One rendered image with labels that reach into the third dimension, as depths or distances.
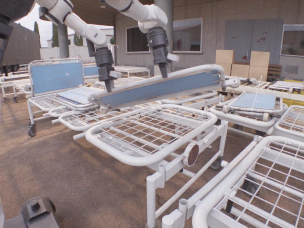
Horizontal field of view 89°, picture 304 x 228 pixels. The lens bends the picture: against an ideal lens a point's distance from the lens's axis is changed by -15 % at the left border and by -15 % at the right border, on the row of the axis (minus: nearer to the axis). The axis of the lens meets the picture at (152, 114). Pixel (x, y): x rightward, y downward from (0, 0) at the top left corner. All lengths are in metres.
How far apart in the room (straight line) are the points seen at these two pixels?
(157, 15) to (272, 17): 6.25
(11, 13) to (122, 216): 1.12
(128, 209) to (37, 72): 1.90
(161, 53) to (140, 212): 0.94
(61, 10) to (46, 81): 1.61
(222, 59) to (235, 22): 2.79
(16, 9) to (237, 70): 4.22
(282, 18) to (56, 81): 6.37
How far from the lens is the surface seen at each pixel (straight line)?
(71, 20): 0.99
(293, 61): 6.71
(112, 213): 1.25
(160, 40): 0.78
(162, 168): 0.78
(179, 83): 0.91
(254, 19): 6.92
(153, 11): 0.77
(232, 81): 1.00
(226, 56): 4.47
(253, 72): 4.41
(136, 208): 1.26
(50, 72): 2.52
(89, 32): 0.93
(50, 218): 1.06
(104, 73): 0.89
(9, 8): 0.61
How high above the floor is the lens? 0.93
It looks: 18 degrees down
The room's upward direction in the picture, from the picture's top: straight up
